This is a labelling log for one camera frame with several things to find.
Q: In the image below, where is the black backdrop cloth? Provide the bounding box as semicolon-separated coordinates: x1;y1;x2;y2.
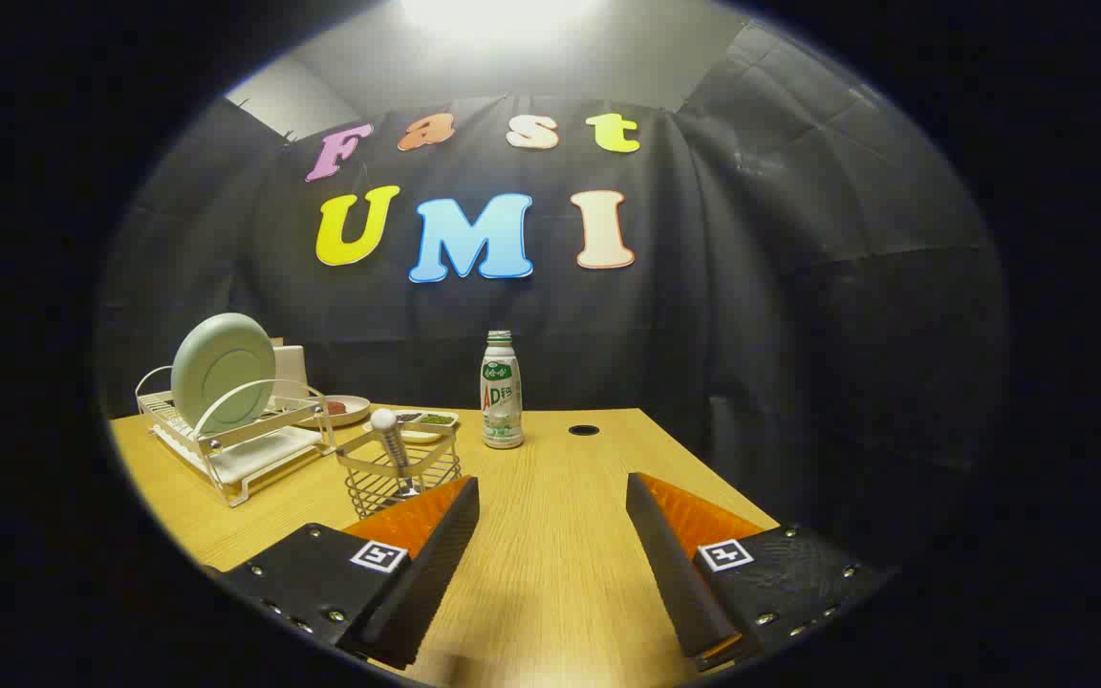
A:
97;19;1010;574

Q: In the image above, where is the white toaster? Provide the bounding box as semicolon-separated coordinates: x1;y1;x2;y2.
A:
269;336;311;402

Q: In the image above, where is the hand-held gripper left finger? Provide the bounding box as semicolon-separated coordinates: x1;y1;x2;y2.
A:
202;475;481;672

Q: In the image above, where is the spoon with striped handle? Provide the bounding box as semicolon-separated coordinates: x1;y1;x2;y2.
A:
369;408;418;498

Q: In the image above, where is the white drink bottle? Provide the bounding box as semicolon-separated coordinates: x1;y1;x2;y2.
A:
480;330;525;450

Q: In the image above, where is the white divided bean tray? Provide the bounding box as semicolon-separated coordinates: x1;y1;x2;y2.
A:
390;409;461;444

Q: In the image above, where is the white wire dish rack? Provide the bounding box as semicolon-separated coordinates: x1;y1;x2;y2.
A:
135;365;339;507

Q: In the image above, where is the beige round plate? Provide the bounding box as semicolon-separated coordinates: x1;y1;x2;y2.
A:
297;395;372;428

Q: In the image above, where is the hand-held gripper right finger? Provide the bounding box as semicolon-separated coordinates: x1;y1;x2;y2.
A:
625;471;896;672

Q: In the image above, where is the metal wire basket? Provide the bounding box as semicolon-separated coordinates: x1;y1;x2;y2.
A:
335;430;464;520

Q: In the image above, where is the light green plate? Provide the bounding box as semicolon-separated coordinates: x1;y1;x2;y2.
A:
170;312;277;436

